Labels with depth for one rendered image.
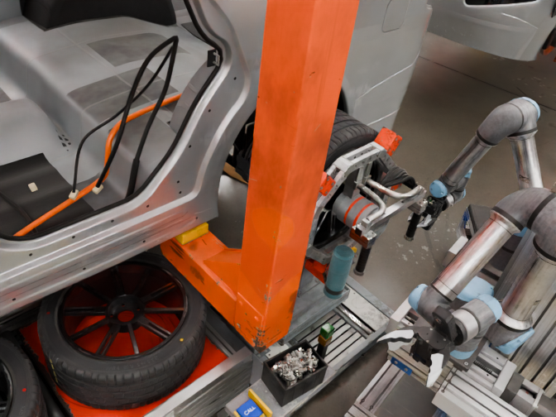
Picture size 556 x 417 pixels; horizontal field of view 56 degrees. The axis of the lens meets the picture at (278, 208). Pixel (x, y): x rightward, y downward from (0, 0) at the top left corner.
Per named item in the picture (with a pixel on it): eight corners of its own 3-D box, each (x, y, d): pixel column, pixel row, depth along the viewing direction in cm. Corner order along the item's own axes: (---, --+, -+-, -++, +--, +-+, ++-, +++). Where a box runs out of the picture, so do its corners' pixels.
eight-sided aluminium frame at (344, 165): (366, 224, 256) (395, 129, 222) (377, 232, 253) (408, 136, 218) (288, 272, 225) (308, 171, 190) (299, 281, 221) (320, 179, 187)
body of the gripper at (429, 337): (430, 376, 122) (462, 354, 129) (438, 352, 118) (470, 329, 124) (405, 356, 127) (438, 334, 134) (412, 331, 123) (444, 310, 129)
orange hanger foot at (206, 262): (189, 237, 242) (190, 179, 220) (264, 308, 215) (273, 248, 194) (159, 252, 233) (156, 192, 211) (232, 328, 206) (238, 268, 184)
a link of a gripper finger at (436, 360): (436, 403, 114) (438, 371, 122) (441, 385, 111) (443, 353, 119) (421, 399, 115) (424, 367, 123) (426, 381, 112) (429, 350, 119)
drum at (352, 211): (348, 208, 232) (355, 183, 223) (385, 234, 221) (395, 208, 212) (328, 219, 224) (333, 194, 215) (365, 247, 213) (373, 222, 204)
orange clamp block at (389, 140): (377, 148, 222) (389, 130, 220) (391, 157, 218) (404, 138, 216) (371, 144, 216) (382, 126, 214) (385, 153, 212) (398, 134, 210)
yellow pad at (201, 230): (190, 215, 230) (190, 207, 227) (208, 232, 223) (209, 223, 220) (164, 227, 222) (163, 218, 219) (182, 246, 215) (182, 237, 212)
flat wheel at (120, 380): (124, 263, 259) (120, 228, 244) (234, 325, 237) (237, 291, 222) (10, 357, 212) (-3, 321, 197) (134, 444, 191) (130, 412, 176)
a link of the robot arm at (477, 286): (458, 292, 180) (472, 266, 172) (490, 319, 172) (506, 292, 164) (436, 306, 174) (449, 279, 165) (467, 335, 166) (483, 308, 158)
